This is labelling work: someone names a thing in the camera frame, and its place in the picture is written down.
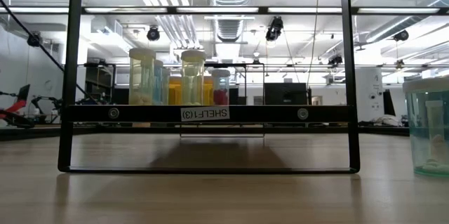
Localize yellow-green medicine bottle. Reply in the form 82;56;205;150
180;49;207;106
128;47;156;106

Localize blue medicine bottle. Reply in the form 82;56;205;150
153;59;164;106

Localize small white-capped medicine bottle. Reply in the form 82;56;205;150
211;68;232;106

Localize teal medicine bottle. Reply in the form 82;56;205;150
402;76;449;178

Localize black background monitor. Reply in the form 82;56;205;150
264;82;308;105

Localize white pillar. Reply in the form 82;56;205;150
359;67;384;123

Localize black background shelving rack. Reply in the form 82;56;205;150
83;62;117;105

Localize silver ventilation duct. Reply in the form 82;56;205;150
206;0;256;42

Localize wooden shelf with black frame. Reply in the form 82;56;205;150
58;0;361;175

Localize black aluminium table frame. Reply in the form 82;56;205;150
0;124;411;142

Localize thin black tether cable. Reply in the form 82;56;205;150
0;0;98;105

